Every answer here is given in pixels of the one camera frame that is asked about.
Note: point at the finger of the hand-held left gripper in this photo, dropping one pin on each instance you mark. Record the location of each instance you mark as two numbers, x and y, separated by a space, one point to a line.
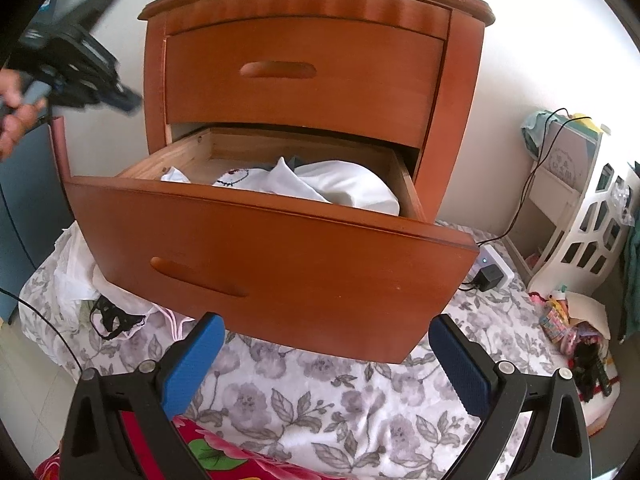
122 100
92 10

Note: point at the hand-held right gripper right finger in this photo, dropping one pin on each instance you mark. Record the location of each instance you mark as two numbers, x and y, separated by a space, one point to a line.
460 365

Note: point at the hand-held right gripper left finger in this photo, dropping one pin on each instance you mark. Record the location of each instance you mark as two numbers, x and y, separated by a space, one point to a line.
192 365

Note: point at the pale pink cloth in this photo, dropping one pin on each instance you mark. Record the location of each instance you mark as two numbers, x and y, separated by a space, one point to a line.
170 325

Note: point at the black lace underwear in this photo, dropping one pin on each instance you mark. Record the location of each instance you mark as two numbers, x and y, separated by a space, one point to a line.
112 320

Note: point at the wooden drawer with dent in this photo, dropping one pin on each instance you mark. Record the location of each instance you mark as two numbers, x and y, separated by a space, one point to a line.
310 280

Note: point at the thin white garment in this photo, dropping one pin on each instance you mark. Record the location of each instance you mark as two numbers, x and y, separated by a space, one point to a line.
75 270

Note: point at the large white shirt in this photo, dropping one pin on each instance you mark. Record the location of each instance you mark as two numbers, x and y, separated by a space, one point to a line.
350 185

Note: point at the person's left hand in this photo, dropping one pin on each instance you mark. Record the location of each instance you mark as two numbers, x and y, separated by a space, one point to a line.
12 120

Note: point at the pink foam tube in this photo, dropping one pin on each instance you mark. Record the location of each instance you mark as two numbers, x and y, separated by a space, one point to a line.
59 160

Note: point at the black charger plug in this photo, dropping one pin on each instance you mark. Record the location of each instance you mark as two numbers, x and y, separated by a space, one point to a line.
489 281

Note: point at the red floral quilt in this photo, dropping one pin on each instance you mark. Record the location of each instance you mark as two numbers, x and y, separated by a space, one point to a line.
210 460

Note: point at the colourful cube toy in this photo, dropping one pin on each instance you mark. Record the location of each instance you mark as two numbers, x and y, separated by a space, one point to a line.
555 324

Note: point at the white power strip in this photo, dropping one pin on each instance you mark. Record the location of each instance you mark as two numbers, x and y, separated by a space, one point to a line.
500 260

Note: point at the grey floral blanket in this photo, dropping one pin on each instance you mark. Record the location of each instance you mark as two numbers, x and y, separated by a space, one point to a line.
350 410

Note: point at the black fuzzy toy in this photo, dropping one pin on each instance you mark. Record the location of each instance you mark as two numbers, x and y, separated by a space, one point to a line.
587 367

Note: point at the white paper sheet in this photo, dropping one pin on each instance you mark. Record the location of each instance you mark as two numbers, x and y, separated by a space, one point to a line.
590 310

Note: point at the black remote control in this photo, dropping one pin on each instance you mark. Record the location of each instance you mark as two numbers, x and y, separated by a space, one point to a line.
604 377

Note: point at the white lattice rack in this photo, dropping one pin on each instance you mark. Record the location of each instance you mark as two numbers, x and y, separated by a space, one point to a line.
555 255

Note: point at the dark blue panel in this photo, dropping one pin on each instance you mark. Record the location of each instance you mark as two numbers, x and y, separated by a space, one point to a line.
25 230

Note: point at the teal jacket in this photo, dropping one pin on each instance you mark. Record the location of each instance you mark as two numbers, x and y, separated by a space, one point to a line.
632 260

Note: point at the plain wooden drawer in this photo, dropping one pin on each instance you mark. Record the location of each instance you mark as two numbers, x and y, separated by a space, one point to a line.
350 85

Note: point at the clear plastic wrap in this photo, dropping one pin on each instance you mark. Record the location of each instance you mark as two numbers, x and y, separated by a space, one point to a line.
624 200

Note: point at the pale cardboard box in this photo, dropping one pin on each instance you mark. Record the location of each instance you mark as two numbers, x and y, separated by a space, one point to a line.
570 152

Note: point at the green cloth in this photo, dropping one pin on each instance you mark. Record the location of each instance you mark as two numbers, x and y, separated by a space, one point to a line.
535 130

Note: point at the wooden nightstand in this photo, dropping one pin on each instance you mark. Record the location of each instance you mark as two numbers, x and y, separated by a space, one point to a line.
460 110

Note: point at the yellow item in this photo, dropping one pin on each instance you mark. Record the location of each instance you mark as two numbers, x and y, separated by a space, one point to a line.
582 121

